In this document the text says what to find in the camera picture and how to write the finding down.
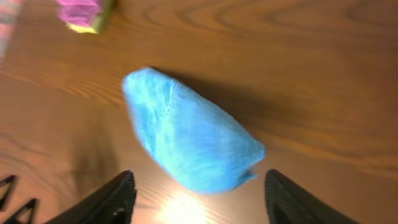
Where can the blue microfiber cloth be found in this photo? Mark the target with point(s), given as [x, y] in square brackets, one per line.
[200, 145]

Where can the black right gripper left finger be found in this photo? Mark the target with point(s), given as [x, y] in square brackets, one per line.
[113, 203]

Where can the folded purple cloth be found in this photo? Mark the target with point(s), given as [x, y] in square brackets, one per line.
[79, 12]

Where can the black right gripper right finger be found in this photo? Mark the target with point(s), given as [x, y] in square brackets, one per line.
[289, 203]

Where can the folded green cloth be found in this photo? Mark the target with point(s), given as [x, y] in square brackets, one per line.
[99, 21]

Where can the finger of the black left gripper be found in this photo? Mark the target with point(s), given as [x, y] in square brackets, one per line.
[23, 215]

